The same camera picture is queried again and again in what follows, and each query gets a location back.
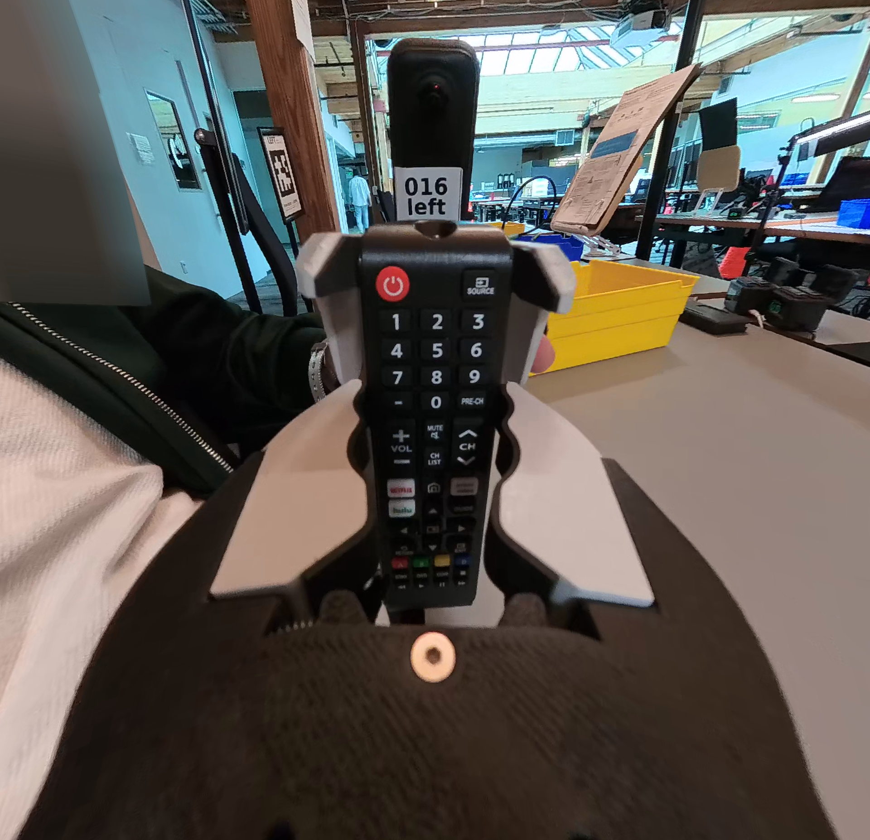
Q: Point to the long wooden workbench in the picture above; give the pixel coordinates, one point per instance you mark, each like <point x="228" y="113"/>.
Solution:
<point x="802" y="225"/>

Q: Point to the white ceiling projector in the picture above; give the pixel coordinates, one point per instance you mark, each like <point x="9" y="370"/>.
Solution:
<point x="639" y="28"/>

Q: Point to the white wristband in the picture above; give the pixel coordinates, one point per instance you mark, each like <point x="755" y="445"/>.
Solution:
<point x="317" y="371"/>

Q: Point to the small cardboard covered tablet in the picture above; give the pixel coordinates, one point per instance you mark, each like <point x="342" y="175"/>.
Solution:
<point x="719" y="170"/>

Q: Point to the person's left forearm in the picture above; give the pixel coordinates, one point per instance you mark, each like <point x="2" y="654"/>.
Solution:
<point x="238" y="364"/>

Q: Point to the black remote control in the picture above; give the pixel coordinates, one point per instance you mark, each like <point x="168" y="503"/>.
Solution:
<point x="435" y="378"/>

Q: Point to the yellow plastic bin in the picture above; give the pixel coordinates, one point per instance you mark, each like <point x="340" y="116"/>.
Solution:
<point x="625" y="310"/>

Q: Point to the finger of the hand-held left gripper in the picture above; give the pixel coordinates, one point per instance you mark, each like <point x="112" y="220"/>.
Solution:
<point x="550" y="276"/>
<point x="326" y="262"/>

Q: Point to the cardboard panel on stand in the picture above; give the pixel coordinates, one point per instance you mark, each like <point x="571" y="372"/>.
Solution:
<point x="625" y="147"/>

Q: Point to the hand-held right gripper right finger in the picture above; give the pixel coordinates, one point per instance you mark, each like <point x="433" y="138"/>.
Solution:
<point x="571" y="520"/>

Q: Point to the small yellow bin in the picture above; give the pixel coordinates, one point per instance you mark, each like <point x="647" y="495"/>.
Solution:
<point x="506" y="228"/>

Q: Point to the black flat device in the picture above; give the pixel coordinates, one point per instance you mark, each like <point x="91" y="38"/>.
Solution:
<point x="713" y="319"/>

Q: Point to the white paper notice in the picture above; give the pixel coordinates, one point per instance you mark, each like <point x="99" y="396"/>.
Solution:
<point x="299" y="11"/>

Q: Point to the black desk mat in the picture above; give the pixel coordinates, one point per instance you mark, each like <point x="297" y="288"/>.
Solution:
<point x="836" y="347"/>

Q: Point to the wooden pillar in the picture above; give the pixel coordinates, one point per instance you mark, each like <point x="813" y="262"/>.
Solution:
<point x="285" y="119"/>

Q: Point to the blue plastic bin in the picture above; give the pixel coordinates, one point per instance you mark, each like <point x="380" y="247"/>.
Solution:
<point x="557" y="245"/>

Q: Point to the grey desk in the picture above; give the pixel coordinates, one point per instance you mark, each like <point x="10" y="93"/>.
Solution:
<point x="713" y="480"/>

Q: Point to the black background monitor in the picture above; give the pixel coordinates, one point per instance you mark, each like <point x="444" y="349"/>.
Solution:
<point x="717" y="123"/>

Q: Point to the framed marker sign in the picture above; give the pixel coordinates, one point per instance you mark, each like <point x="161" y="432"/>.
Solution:
<point x="282" y="174"/>

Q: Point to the blue storage crate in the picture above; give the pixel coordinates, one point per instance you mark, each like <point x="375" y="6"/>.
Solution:
<point x="855" y="215"/>

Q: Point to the person's left hand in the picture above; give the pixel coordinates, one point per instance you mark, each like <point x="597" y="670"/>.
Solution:
<point x="542" y="356"/>

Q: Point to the person's torso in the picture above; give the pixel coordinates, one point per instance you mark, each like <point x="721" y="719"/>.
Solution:
<point x="68" y="548"/>

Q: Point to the black vertical pole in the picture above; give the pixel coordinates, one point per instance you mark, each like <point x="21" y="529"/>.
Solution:
<point x="669" y="140"/>

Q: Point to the black round hoop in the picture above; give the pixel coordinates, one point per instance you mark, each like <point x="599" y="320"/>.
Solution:
<point x="516" y="191"/>

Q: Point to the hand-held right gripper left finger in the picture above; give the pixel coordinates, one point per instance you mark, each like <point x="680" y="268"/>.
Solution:
<point x="292" y="514"/>

